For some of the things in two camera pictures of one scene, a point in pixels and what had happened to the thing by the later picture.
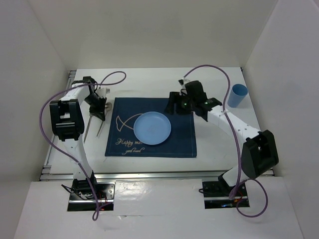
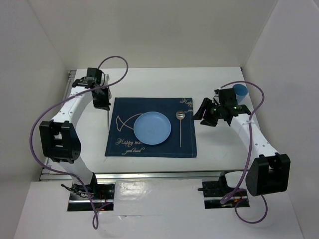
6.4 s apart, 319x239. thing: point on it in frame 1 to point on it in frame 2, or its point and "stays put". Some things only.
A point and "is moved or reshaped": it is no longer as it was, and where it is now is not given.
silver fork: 87,128 to 108,119
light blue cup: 238,92 stays put
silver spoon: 107,107 is moved or reshaped
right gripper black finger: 173,104 to 200,112
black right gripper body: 186,104 to 215,111
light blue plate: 152,128 stays put
